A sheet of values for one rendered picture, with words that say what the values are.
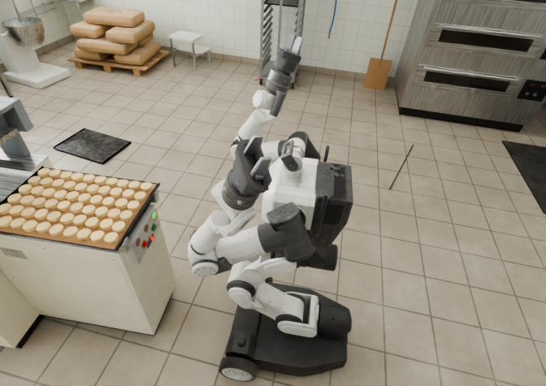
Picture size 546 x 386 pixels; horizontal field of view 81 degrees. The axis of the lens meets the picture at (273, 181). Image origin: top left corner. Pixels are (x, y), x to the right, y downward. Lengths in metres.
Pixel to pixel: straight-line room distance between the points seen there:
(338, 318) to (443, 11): 3.23
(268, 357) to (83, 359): 1.03
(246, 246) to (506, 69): 3.88
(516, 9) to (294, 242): 3.67
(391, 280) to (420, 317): 0.28
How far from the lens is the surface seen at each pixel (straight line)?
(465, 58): 4.28
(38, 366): 2.36
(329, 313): 1.82
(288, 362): 1.89
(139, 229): 1.53
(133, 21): 5.20
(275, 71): 1.26
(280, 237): 0.96
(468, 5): 4.12
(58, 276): 1.87
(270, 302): 1.74
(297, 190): 1.06
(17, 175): 1.98
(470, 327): 2.53
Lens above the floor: 1.94
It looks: 41 degrees down
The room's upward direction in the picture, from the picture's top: 4 degrees clockwise
